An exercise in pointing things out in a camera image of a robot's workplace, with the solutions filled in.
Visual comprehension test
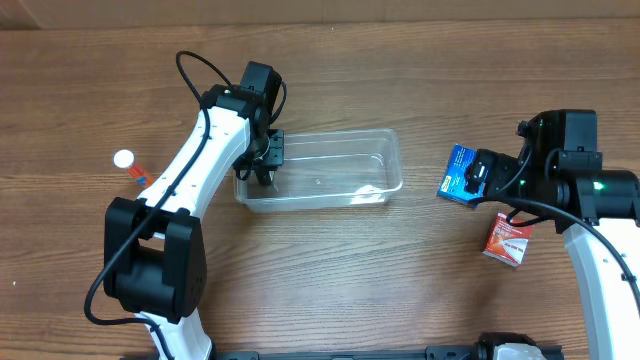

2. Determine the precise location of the blue lozenge packet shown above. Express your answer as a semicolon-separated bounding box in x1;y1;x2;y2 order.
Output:
437;144;483;205

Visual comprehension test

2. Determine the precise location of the clear plastic container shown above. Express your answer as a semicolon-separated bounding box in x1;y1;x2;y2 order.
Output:
234;128;403;212

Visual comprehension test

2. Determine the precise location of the orange tube white cap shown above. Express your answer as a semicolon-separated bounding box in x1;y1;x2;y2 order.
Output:
113;149;155;188

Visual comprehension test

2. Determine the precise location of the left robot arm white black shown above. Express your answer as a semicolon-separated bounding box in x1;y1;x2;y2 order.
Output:
84;62;286;359

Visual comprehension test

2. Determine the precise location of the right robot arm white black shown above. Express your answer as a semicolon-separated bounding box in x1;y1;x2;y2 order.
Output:
464;109;639;359

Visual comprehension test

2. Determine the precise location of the red medicine box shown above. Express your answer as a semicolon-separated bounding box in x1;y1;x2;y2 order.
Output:
482;212;533;267

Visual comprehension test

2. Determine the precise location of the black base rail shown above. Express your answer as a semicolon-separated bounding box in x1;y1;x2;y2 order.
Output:
213;332;565;360

